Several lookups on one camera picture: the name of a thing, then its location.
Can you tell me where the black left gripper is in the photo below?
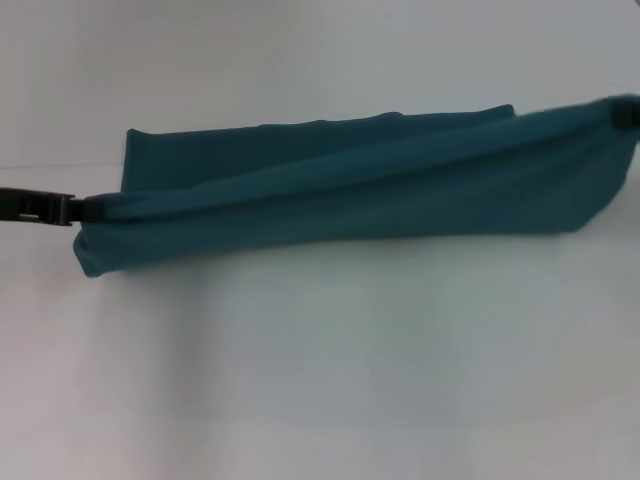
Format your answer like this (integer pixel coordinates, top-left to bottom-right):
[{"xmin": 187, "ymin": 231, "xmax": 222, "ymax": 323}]
[{"xmin": 0, "ymin": 186, "xmax": 105, "ymax": 228}]

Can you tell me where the blue shirt with FREE print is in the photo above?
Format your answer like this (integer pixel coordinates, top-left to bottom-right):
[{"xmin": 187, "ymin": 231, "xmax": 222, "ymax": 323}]
[{"xmin": 72, "ymin": 92, "xmax": 640, "ymax": 279}]

